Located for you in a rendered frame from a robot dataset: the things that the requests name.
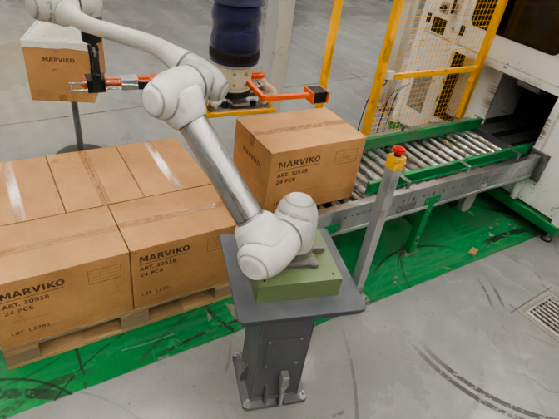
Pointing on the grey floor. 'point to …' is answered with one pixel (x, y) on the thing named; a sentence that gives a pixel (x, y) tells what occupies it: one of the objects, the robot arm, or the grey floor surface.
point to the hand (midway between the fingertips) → (96, 81)
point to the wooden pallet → (113, 325)
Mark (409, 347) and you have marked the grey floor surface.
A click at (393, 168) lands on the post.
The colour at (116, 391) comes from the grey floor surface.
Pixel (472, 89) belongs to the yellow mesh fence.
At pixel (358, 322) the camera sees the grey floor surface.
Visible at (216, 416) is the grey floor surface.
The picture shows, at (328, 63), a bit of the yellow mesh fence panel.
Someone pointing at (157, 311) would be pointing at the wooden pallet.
